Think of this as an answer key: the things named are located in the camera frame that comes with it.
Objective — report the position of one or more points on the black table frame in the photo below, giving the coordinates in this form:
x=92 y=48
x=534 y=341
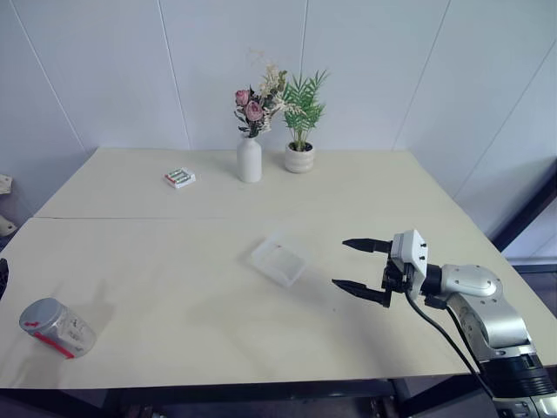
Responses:
x=217 y=394

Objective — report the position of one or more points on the clear jar with red band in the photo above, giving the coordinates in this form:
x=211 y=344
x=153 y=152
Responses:
x=77 y=334

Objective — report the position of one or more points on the clear plastic tray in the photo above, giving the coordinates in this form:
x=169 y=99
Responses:
x=278 y=261

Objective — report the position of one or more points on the black metal frame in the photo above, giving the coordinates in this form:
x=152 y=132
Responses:
x=533 y=202

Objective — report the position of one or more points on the green plant in cream pot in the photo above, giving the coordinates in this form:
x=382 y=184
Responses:
x=299 y=161

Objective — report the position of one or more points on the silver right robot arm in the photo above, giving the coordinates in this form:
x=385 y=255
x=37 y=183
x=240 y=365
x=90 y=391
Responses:
x=478 y=287

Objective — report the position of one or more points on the grey jar lid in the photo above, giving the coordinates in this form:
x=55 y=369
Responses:
x=37 y=314

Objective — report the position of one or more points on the white pack of batteries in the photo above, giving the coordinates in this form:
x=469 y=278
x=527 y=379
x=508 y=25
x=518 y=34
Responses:
x=179 y=177

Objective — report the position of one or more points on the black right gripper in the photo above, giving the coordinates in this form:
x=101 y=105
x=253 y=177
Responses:
x=393 y=276

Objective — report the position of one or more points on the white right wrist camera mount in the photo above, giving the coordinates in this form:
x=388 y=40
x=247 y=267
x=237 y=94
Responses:
x=409 y=250

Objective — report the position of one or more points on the dried pink flower bouquet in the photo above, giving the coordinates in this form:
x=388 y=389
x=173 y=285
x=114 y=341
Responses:
x=253 y=111

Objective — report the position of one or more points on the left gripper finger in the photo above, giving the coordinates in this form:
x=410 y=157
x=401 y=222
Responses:
x=3 y=278

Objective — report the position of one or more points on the white ceramic vase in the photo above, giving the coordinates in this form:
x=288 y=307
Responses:
x=249 y=161

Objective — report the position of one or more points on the beige wooden piece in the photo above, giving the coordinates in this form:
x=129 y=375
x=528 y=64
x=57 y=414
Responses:
x=6 y=226
x=4 y=184

